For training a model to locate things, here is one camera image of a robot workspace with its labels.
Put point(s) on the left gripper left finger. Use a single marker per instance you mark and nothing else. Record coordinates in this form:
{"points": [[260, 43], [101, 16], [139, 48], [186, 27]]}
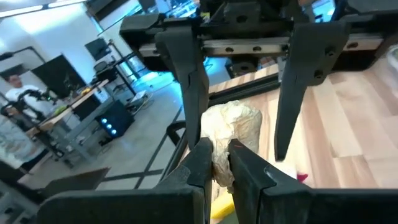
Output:
{"points": [[186, 199]]}

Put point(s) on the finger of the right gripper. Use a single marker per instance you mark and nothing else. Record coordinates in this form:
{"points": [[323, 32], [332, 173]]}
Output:
{"points": [[304, 62], [189, 77]]}

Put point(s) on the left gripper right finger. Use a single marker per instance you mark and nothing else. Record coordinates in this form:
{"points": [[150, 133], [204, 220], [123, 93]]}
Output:
{"points": [[264, 202]]}

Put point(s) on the red chili pepper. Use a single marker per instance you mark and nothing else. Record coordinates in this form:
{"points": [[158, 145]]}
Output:
{"points": [[302, 177]]}

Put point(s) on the black computer with blue lights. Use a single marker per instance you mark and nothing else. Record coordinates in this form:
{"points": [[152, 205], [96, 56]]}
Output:
{"points": [[119, 116]]}

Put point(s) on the black monitor on stand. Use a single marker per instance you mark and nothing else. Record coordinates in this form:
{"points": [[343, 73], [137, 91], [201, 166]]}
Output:
{"points": [[98, 48]]}

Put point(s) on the person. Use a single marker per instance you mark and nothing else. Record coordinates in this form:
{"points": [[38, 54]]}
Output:
{"points": [[28, 96]]}

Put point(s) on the black frame bracket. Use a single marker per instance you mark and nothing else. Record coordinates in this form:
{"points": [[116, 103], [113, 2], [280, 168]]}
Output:
{"points": [[169, 132]]}

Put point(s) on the black handheld camera rig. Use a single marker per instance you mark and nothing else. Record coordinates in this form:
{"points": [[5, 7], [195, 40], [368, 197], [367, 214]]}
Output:
{"points": [[40, 95]]}

